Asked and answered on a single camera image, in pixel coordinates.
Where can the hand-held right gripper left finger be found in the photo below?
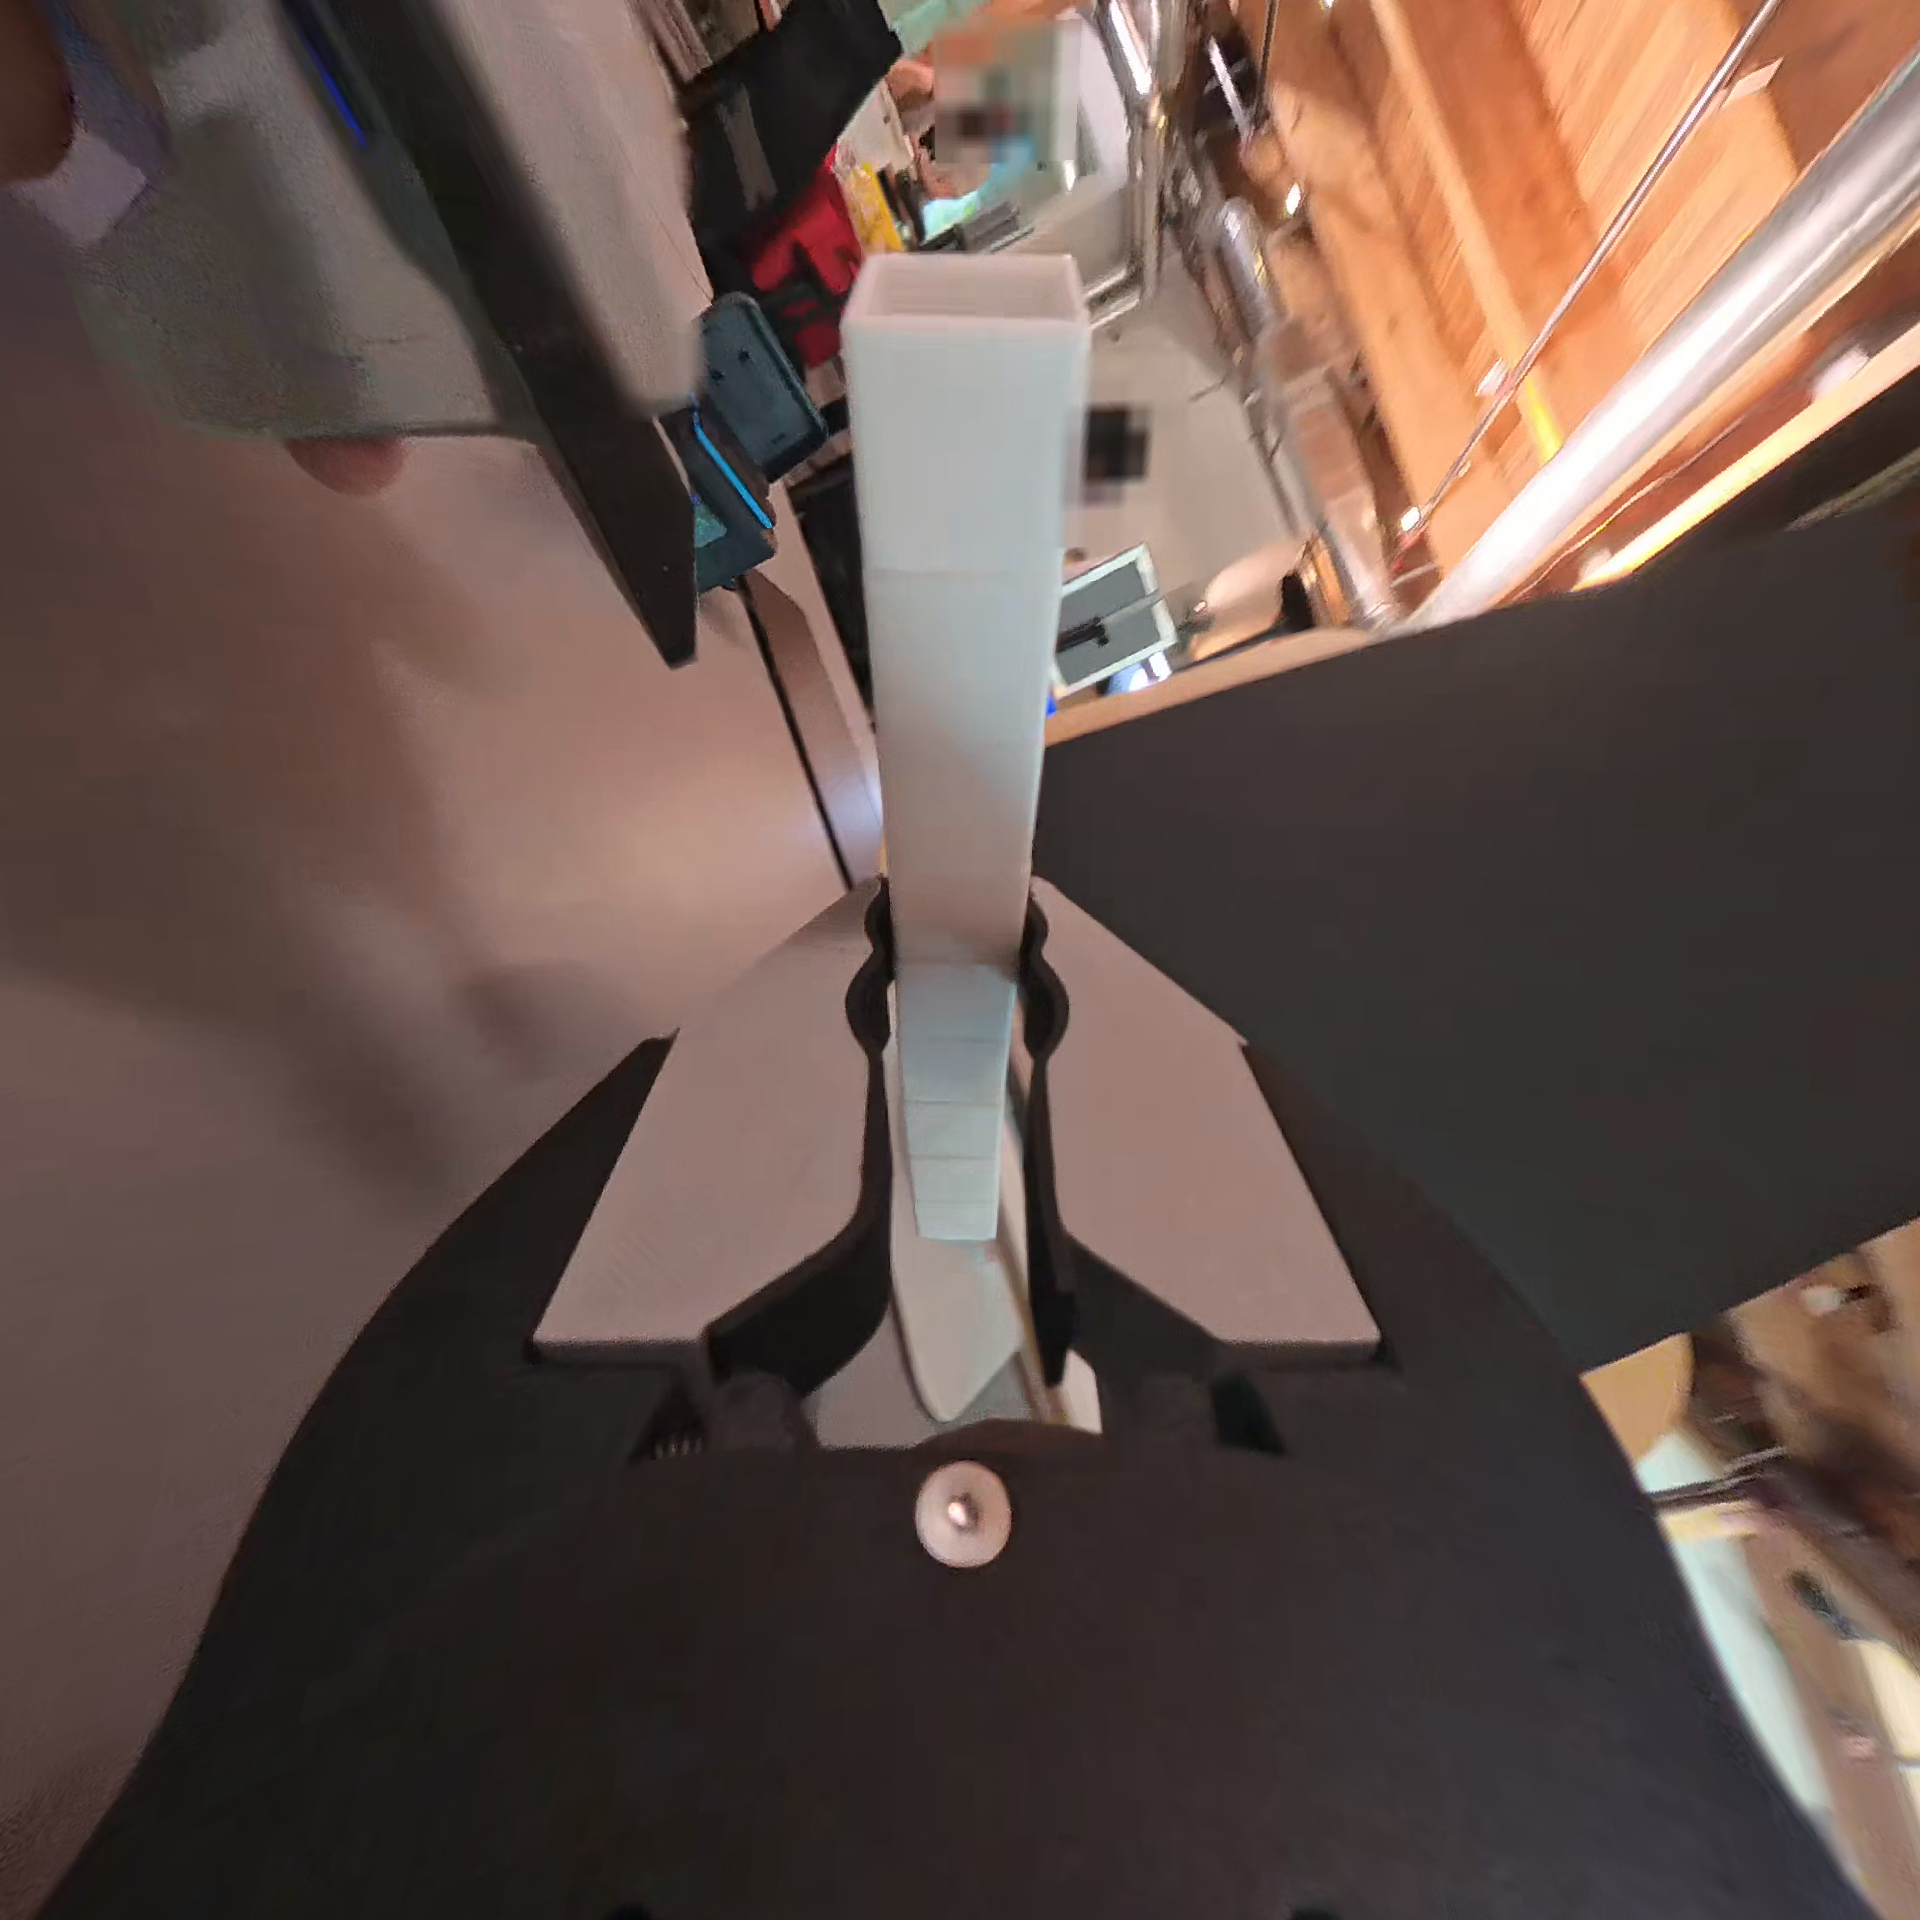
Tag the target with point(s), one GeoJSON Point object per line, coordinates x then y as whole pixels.
{"type": "Point", "coordinates": [721, 1185]}

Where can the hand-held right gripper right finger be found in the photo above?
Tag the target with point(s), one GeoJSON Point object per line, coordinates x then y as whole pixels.
{"type": "Point", "coordinates": [1202, 1185]}

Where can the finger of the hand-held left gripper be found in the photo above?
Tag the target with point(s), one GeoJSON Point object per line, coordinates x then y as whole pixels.
{"type": "Point", "coordinates": [299, 266]}

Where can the long white block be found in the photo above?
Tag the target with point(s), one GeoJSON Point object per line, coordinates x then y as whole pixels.
{"type": "Point", "coordinates": [961, 597]}

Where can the person's left hand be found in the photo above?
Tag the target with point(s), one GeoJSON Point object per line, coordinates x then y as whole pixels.
{"type": "Point", "coordinates": [343, 470]}

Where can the black monitor with wooden edge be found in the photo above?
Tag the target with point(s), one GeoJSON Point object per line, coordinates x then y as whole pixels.
{"type": "Point", "coordinates": [1497, 926]}

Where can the black charging case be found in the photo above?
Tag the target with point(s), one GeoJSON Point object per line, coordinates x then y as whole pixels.
{"type": "Point", "coordinates": [746, 389]}

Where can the dark brown flat panel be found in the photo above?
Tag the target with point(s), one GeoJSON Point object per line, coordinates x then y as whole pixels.
{"type": "Point", "coordinates": [816, 708]}

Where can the red plastic bin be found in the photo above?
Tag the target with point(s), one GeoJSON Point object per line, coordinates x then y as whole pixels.
{"type": "Point", "coordinates": [797, 261]}

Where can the silver air duct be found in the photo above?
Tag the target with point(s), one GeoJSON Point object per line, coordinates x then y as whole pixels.
{"type": "Point", "coordinates": [1721, 344]}

